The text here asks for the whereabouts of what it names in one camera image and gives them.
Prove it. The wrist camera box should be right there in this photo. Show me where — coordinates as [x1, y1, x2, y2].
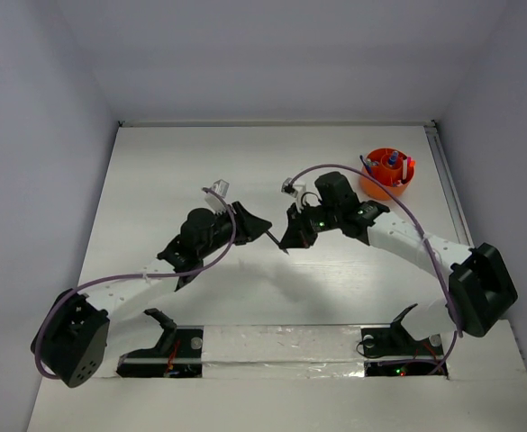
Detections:
[281, 177, 307, 212]
[204, 179, 230, 214]

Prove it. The orange round compartment container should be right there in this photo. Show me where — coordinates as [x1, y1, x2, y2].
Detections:
[359, 148, 411, 201]

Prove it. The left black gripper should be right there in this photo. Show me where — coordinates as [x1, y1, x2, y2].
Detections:
[197, 202, 269, 259]

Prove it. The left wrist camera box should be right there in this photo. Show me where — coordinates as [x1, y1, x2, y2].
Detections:
[204, 179, 230, 214]

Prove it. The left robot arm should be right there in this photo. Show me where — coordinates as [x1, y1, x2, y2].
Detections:
[31, 202, 272, 388]

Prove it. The purple pen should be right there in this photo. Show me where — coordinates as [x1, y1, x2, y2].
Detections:
[265, 230, 289, 256]

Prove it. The blue ballpoint pen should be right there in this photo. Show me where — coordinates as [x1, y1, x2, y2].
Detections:
[359, 155, 373, 176]

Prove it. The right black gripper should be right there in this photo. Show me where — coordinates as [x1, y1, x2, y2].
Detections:
[278, 199, 341, 249]

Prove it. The black capped white marker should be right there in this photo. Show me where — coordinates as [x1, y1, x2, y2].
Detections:
[402, 157, 411, 184]

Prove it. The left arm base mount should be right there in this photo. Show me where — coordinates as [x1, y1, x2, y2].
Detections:
[116, 308, 204, 378]

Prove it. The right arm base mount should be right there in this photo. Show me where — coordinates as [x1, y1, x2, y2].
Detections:
[356, 303, 448, 377]

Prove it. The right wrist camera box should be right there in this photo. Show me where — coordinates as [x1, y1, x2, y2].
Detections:
[281, 177, 307, 212]

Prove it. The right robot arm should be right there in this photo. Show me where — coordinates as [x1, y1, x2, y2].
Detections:
[280, 171, 518, 353]

